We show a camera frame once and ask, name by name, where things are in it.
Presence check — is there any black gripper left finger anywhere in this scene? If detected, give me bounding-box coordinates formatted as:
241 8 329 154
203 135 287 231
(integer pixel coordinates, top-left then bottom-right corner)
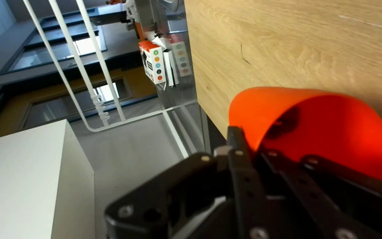
104 125 274 239

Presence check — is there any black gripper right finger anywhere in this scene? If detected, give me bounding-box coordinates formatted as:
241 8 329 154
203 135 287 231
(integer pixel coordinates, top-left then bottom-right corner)
260 150 382 239

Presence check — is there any red plastic cup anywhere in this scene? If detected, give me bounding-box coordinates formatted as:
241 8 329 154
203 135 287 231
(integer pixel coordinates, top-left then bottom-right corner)
229 86 382 180

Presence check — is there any red white dotted box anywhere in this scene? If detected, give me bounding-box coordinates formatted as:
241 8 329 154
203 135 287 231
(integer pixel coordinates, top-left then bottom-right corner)
138 40 169 87

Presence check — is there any white wire rack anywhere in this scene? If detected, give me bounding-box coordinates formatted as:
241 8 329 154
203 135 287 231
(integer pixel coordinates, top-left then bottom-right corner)
23 0 210 159

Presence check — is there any white wall cabinet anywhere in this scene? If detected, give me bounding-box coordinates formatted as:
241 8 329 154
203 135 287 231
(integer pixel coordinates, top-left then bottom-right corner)
0 118 96 239

